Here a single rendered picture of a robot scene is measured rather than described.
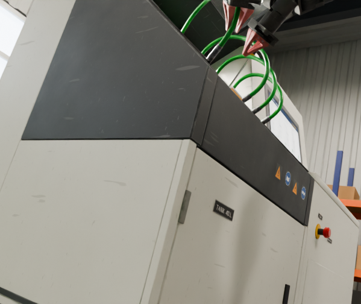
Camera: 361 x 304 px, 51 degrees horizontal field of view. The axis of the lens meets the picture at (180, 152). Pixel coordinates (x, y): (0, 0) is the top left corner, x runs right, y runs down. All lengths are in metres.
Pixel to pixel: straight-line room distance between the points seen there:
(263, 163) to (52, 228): 0.52
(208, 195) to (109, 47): 0.48
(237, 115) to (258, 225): 0.28
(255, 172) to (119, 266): 0.41
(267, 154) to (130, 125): 0.37
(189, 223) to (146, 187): 0.10
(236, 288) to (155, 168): 0.35
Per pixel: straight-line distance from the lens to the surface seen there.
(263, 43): 1.23
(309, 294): 1.38
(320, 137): 8.40
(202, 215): 0.75
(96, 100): 0.95
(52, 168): 0.97
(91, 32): 1.14
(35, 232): 0.94
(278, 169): 1.06
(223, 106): 0.81
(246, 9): 1.11
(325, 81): 9.08
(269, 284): 1.08
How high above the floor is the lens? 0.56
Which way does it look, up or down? 17 degrees up
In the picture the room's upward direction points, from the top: 15 degrees clockwise
